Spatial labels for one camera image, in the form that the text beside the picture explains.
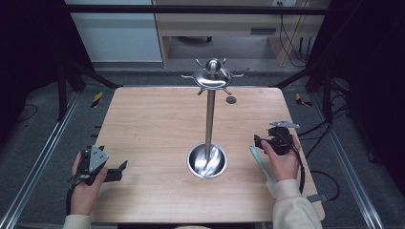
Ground black curtain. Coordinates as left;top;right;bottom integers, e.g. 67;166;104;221
305;0;405;189
0;0;96;144

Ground light blue kitchen spatula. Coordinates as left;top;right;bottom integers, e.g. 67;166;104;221
248;145;279;200

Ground person's left hand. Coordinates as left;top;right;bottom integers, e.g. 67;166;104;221
69;151;109;217

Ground black frame crossbar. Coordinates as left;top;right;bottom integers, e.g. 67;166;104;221
65;4;330;16

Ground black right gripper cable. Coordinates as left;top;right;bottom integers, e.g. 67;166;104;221
276;131;307;195

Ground yellow-handled tool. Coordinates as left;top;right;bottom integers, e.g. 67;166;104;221
294;93;313;108
91;91;104;109

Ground white cabinet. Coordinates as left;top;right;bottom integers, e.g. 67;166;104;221
64;0;163;64

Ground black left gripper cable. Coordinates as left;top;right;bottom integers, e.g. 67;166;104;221
65;177;80;217

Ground black metal stand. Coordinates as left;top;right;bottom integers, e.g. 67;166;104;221
269;60;334;122
56;59;124;122

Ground black floor cables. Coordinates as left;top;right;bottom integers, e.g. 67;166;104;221
296;77;352;160

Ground steel utensil rack with hooks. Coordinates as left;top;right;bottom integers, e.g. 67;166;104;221
181;57;245;179

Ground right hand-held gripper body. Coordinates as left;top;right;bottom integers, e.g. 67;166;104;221
266;119;301;156

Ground yellow-handled tool left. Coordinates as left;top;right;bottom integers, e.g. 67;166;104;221
91;91;104;109

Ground black cables under desk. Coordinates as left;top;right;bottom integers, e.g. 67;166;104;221
278;1;312;69

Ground yellow-handled tool right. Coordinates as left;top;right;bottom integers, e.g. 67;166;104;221
294;93;313;108

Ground person's beige clothing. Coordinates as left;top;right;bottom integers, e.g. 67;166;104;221
172;224;212;229

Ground aluminium floor rail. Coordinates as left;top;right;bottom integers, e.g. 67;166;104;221
0;91;81;229
309;93;387;229

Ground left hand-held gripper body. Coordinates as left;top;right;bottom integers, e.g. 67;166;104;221
75;145;124;187

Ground person's right hand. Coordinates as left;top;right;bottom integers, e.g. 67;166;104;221
260;135;303;183

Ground grey plug with black cable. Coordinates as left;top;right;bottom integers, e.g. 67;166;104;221
306;169;341;204

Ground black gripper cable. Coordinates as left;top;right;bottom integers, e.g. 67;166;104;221
65;177;80;217
276;131;307;195

